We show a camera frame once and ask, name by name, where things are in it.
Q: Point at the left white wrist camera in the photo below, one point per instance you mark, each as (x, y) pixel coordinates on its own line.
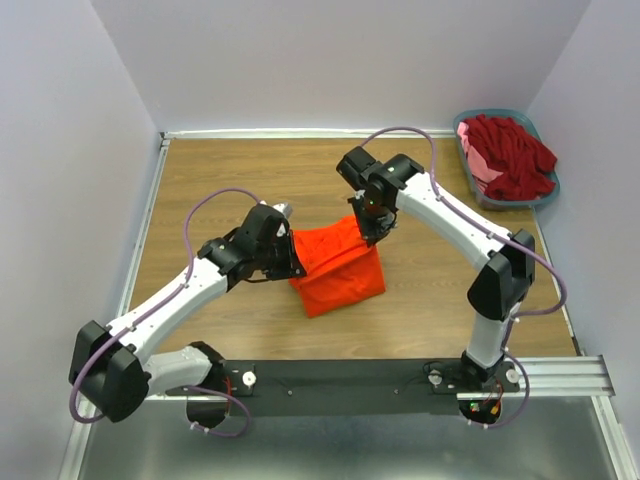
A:
(284, 208)

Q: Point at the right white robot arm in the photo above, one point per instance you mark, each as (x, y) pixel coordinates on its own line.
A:
(504, 272)

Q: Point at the orange t-shirt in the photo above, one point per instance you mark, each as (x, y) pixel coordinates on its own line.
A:
(341, 269)

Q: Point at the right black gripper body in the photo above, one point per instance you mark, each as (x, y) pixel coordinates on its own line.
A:
(374, 222)

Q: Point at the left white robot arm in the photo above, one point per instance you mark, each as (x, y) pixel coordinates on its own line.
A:
(111, 365)

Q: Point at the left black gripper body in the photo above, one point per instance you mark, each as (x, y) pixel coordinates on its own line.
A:
(277, 261)

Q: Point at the grey-blue plastic basket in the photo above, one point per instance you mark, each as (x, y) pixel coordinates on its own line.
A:
(482, 200)

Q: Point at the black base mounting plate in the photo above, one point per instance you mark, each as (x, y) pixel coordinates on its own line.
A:
(287, 388)

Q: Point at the pink t-shirt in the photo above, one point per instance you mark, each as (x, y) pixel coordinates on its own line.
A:
(482, 174)

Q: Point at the dark red t-shirt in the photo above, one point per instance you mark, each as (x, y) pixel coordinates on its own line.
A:
(524, 161)

